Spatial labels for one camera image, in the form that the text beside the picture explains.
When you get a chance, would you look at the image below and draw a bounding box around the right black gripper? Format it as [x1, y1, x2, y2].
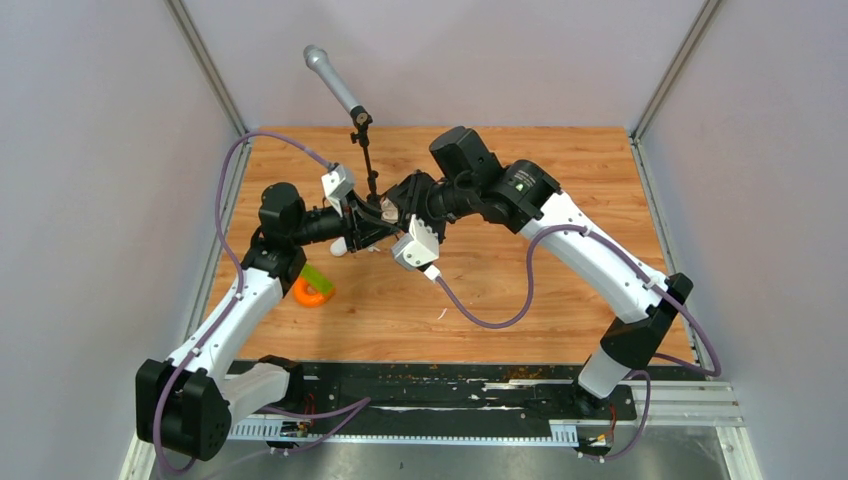
[387, 169, 476, 245]

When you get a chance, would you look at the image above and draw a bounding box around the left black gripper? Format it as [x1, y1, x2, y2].
[291, 189, 401, 254]

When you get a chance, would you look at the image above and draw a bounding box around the small beige charging case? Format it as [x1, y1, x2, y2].
[380, 198, 399, 224]

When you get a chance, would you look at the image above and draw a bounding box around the white earbud charging case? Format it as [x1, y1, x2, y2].
[330, 238, 348, 257]

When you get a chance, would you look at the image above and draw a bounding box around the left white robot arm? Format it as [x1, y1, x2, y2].
[135, 182, 398, 461]

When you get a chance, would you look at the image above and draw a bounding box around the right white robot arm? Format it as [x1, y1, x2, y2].
[386, 126, 692, 418]

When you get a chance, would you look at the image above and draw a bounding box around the green block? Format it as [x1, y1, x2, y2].
[300, 264, 335, 295]

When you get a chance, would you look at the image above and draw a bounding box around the black tripod microphone stand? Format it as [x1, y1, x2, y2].
[350, 105, 380, 206]

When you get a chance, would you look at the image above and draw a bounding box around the grey microphone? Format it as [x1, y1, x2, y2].
[303, 44, 366, 123]

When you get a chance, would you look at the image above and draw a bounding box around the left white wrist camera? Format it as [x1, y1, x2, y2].
[321, 163, 355, 216]

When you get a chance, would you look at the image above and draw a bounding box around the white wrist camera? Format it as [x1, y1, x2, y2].
[321, 163, 355, 216]
[390, 214, 441, 283]

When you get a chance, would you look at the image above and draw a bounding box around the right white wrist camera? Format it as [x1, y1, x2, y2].
[390, 214, 441, 283]

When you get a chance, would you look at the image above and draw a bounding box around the orange ring toy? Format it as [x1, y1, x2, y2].
[291, 278, 335, 308]

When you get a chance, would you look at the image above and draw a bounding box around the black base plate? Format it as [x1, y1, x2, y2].
[277, 362, 638, 440]

